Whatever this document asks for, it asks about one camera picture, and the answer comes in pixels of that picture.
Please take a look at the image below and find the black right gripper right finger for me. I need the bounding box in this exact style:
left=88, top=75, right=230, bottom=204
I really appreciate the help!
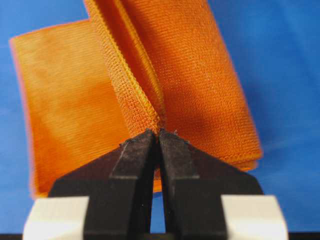
left=158, top=128, right=287, bottom=240

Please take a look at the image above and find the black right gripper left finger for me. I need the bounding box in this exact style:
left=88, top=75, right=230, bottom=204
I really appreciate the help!
left=22, top=128, right=157, bottom=240

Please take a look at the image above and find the orange towel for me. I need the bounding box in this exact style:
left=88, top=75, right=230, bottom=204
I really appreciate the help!
left=10, top=0, right=263, bottom=197

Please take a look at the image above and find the blue table cloth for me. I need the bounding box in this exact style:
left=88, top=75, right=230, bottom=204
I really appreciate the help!
left=0, top=0, right=320, bottom=234

